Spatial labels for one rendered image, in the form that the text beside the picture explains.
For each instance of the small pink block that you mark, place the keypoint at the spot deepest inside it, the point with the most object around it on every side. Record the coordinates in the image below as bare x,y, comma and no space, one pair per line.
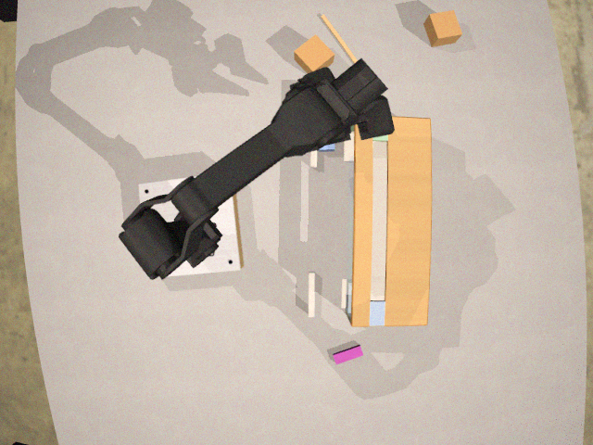
348,354

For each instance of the tan thin stick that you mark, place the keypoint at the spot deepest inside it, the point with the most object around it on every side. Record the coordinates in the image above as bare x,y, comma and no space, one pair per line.
338,38

